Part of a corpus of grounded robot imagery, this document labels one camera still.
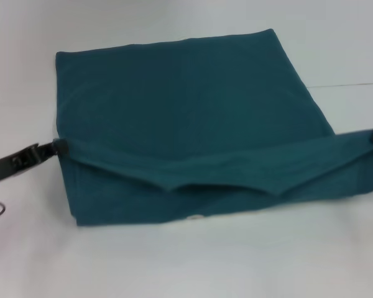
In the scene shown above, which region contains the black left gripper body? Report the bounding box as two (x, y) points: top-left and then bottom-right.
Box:
(0, 154), (21, 187)

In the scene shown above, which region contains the teal blue shirt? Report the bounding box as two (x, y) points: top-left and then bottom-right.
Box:
(55, 28), (373, 227)

